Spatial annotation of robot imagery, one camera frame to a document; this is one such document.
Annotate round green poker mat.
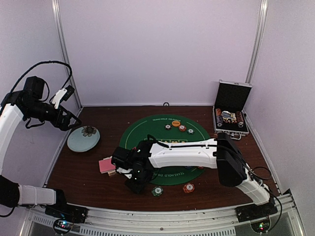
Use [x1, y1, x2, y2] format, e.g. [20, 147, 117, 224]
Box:
[119, 114, 210, 186]

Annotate red black chip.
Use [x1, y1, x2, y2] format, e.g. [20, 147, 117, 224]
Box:
[164, 124, 171, 130]

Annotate red-backed playing card deck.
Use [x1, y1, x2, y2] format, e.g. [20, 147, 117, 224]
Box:
[98, 158, 116, 174]

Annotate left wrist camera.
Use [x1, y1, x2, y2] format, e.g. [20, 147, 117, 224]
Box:
[50, 85, 75, 109]

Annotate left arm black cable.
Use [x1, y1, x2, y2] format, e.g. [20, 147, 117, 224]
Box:
[12, 60, 73, 101]

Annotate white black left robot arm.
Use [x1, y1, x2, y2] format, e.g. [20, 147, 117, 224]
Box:
[0, 90, 82, 218]

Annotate chips inside case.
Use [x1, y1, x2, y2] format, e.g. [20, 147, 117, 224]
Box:
[215, 108, 245, 128]

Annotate right aluminium frame post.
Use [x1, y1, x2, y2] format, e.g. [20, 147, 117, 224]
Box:
[246, 0, 269, 84]

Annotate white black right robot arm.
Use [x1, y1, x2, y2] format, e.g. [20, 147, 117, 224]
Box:
[125, 133, 275, 217]

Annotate orange chip stack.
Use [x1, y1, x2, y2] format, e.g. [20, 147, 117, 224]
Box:
[183, 183, 195, 193]

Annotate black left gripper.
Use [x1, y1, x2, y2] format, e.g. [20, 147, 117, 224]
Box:
[25, 100, 81, 131]

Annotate aluminium frame post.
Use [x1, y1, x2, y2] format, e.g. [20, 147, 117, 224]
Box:
[246, 0, 269, 84]
[52, 0, 83, 110]

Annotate green chip stack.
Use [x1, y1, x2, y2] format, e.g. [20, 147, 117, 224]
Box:
[152, 186, 163, 197]

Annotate gold playing card box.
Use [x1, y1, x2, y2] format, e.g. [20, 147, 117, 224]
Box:
[103, 157, 116, 176]

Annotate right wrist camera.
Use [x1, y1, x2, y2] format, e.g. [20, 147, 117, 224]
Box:
[111, 147, 134, 170]

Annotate orange big blind button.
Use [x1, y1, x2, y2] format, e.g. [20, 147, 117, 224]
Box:
[171, 120, 181, 127]

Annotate light blue flower plate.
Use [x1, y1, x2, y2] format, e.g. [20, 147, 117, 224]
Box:
[67, 125, 100, 152]

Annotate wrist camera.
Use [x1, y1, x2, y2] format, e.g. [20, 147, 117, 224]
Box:
[50, 85, 75, 109]
[111, 147, 134, 170]

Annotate left aluminium frame post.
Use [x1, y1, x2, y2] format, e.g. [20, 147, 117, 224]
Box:
[52, 0, 83, 110]

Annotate metal front rail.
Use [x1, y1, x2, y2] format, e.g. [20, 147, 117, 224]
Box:
[18, 194, 306, 236]

